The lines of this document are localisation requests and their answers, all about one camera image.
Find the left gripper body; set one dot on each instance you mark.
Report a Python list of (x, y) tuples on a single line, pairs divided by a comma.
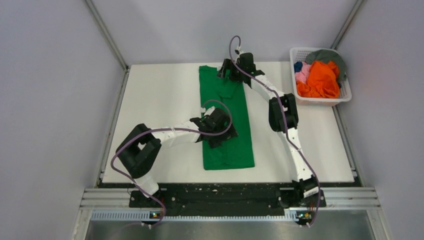
[(217, 130)]

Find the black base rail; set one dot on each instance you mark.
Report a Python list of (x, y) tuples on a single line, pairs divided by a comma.
[(226, 199)]

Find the white cable duct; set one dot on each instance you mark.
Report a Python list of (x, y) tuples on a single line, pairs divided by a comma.
[(148, 216)]

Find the corner aluminium post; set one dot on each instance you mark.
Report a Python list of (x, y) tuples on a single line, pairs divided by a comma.
[(355, 10), (105, 33)]

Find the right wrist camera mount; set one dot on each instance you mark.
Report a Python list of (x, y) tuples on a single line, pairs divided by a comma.
[(239, 52)]

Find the dark blue garment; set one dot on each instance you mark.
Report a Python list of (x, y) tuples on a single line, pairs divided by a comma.
[(297, 66)]

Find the orange t-shirt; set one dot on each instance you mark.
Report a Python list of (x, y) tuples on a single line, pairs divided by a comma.
[(321, 82)]

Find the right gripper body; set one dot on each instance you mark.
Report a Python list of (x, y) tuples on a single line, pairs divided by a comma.
[(235, 73)]

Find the right corner aluminium post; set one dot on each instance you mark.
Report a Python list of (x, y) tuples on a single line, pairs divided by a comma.
[(355, 10)]

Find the left corner aluminium post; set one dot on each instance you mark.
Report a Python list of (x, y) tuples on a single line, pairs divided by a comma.
[(105, 33)]

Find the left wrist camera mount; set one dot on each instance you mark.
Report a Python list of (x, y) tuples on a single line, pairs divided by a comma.
[(207, 111)]

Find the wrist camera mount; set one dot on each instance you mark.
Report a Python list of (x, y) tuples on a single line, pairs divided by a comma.
[(239, 52), (207, 111)]

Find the green t-shirt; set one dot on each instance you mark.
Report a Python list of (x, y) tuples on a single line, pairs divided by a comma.
[(237, 152)]

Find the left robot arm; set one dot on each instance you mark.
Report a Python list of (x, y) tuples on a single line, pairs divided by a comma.
[(139, 150)]

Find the grey-green garment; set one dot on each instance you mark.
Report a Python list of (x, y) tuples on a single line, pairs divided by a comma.
[(325, 56)]

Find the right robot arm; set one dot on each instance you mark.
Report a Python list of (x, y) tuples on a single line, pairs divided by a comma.
[(283, 119)]

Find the pink garment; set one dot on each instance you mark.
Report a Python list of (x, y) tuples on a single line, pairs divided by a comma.
[(303, 75)]

